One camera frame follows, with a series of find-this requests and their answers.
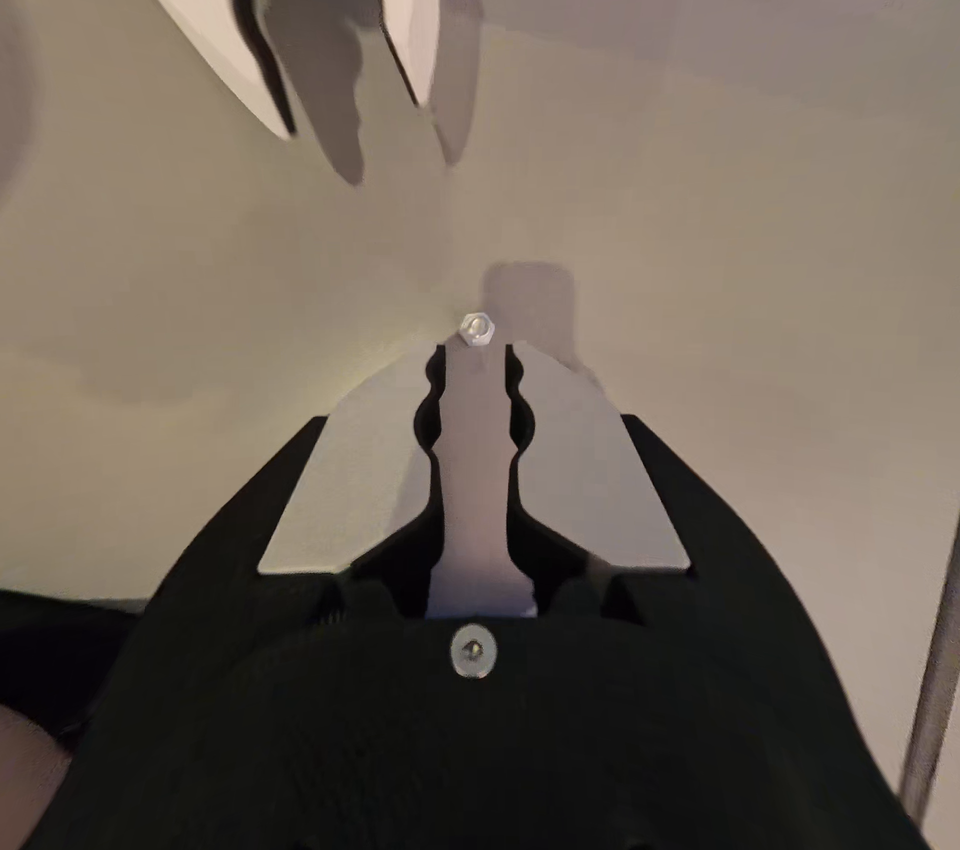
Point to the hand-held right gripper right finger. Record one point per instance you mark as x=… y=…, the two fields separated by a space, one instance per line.
x=600 y=490

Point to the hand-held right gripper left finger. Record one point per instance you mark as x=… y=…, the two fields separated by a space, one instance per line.
x=352 y=490

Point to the large silver hex nut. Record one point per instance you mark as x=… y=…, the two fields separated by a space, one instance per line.
x=486 y=337

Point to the person's left forearm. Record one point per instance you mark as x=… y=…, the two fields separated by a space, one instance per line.
x=26 y=790

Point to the grey metal pole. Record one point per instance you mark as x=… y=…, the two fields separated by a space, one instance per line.
x=930 y=677

